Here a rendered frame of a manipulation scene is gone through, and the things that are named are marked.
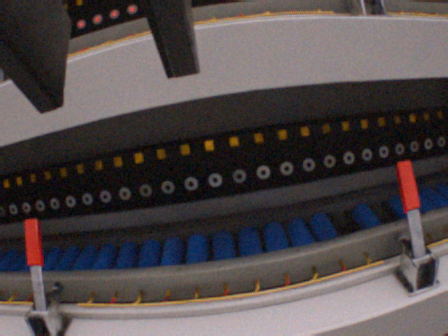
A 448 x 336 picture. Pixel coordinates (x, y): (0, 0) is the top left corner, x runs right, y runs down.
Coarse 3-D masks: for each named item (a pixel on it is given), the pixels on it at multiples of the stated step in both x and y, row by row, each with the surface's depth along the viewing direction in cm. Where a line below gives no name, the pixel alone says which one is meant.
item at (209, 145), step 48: (192, 144) 42; (240, 144) 42; (288, 144) 43; (336, 144) 43; (384, 144) 43; (432, 144) 43; (0, 192) 43; (48, 192) 43; (96, 192) 43; (192, 192) 43; (240, 192) 43
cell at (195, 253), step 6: (192, 240) 40; (198, 240) 39; (204, 240) 40; (192, 246) 38; (198, 246) 38; (204, 246) 38; (192, 252) 37; (198, 252) 37; (204, 252) 37; (186, 258) 37; (192, 258) 36; (198, 258) 36; (204, 258) 36
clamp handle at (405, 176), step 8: (408, 160) 29; (400, 168) 29; (408, 168) 29; (400, 176) 29; (408, 176) 29; (400, 184) 29; (408, 184) 29; (408, 192) 28; (416, 192) 28; (408, 200) 28; (416, 200) 28; (408, 208) 28; (416, 208) 28; (408, 216) 28; (416, 216) 28; (408, 224) 28; (416, 224) 28; (416, 232) 27; (416, 240) 27; (416, 248) 27; (424, 248) 27; (416, 256) 27
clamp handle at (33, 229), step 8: (32, 224) 29; (32, 232) 29; (40, 232) 30; (32, 240) 29; (40, 240) 30; (32, 248) 29; (40, 248) 29; (32, 256) 29; (40, 256) 29; (32, 264) 28; (40, 264) 28; (32, 272) 28; (40, 272) 28; (32, 280) 28; (40, 280) 28; (40, 288) 28; (40, 296) 28; (40, 304) 27
